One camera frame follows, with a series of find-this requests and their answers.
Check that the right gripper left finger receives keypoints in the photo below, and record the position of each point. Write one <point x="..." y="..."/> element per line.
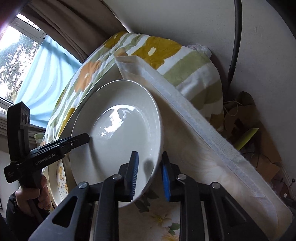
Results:
<point x="127" y="184"/>

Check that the light blue sheer curtain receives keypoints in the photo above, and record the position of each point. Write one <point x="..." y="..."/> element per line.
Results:
<point x="52" y="68"/>

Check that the duck pattern deep plate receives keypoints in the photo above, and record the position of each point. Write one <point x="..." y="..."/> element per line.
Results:
<point x="61" y="180"/>

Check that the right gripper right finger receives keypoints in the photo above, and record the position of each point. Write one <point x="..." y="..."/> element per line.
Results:
<point x="170" y="171"/>

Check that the cream floral tablecloth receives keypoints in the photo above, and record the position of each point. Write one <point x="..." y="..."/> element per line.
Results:
<point x="203" y="154"/>

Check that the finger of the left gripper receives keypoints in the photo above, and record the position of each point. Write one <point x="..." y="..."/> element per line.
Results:
<point x="77" y="141"/>

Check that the brown drape curtain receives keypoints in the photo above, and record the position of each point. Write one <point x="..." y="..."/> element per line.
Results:
<point x="78" y="26"/>

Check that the plain white dinner plate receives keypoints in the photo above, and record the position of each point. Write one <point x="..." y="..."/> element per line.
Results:
<point x="120" y="117"/>

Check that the person's left hand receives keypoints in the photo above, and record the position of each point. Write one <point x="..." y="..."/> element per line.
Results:
<point x="23" y="195"/>

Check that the floral green striped duvet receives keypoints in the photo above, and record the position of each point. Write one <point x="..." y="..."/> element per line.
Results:
<point x="189" y="69"/>

